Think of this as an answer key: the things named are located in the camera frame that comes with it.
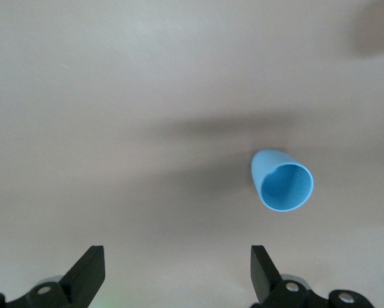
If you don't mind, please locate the blue plastic cup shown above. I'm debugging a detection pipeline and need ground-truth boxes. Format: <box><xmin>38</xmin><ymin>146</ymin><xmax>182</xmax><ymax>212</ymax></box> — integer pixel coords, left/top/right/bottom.
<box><xmin>250</xmin><ymin>148</ymin><xmax>315</xmax><ymax>214</ymax></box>

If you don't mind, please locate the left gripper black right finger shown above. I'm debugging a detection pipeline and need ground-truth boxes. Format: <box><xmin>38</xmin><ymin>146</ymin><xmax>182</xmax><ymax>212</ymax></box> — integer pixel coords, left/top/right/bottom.
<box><xmin>250</xmin><ymin>244</ymin><xmax>376</xmax><ymax>308</ymax></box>

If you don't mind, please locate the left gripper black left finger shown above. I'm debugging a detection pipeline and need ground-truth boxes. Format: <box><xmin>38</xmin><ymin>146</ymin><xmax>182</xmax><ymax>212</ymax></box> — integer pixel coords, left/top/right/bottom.
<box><xmin>0</xmin><ymin>244</ymin><xmax>107</xmax><ymax>308</ymax></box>

